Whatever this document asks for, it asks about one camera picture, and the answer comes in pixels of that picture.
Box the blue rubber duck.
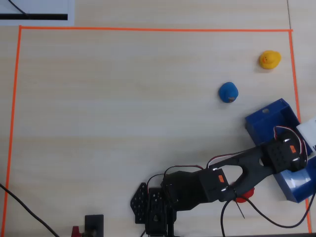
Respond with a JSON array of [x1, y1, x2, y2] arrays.
[[218, 81, 239, 103]]

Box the blue plastic box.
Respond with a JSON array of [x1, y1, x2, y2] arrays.
[[244, 98, 316, 204]]

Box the red rubber duck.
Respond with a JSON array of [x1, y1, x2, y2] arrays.
[[228, 182, 255, 203]]

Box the yellow rubber duck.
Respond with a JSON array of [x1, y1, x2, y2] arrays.
[[259, 50, 282, 70]]

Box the long horizontal orange tape line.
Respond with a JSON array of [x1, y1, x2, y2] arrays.
[[19, 25, 293, 33]]

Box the black zip tie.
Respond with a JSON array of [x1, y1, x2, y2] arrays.
[[232, 187, 246, 219]]

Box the black strip on paper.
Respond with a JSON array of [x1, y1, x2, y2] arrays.
[[0, 14, 68, 21]]

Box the white paper sheet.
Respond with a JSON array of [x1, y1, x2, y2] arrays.
[[0, 0, 75, 26]]

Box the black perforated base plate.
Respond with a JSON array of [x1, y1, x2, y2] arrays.
[[130, 182, 150, 224]]

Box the black clamp with red handle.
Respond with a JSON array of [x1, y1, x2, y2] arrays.
[[71, 214, 104, 237]]

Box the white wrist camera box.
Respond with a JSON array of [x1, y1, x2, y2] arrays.
[[295, 118, 316, 158]]

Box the thin black cable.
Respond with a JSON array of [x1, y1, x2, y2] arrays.
[[0, 183, 60, 237]]

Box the black camera cable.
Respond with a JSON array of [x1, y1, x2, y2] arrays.
[[220, 190, 316, 237]]

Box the black cable over paper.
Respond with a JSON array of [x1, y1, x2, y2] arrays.
[[8, 0, 29, 16]]

